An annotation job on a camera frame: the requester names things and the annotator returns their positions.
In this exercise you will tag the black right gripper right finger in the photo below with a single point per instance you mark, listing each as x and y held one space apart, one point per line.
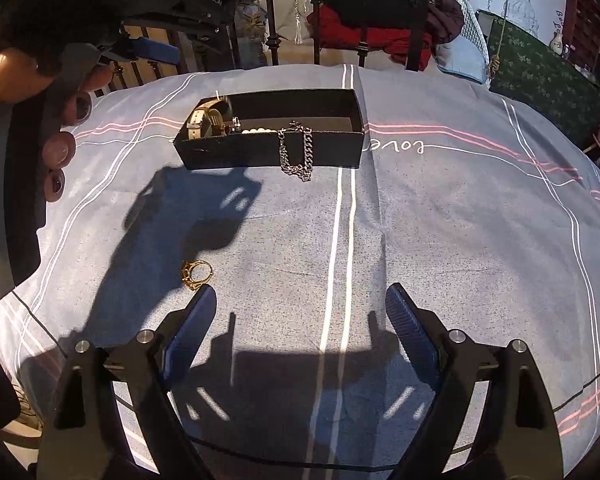
517 436

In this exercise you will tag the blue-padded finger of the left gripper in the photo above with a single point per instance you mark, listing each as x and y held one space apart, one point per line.
127 49

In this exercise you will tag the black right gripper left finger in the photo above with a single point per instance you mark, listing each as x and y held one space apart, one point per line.
84 438

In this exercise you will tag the black rectangular jewelry box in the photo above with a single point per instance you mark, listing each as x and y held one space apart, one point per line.
319 127

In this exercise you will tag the person's left hand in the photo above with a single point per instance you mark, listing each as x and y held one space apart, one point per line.
24 88

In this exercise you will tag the red cloth on swing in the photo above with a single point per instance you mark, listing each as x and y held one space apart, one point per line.
335 35

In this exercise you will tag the blue striped bed sheet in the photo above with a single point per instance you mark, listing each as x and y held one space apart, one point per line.
477 205

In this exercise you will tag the black garment on swing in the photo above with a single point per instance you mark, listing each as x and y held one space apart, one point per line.
444 20

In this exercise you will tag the light blue pillow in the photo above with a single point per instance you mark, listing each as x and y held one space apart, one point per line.
463 59

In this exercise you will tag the green patterned cloth table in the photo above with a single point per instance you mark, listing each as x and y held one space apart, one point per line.
526 70

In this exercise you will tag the red wooden cabinet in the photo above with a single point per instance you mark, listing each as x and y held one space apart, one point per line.
581 32

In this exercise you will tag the beige strap wristwatch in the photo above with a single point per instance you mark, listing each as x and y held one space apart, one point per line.
212 118

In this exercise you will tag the black iron bed frame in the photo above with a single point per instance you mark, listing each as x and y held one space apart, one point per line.
211 25

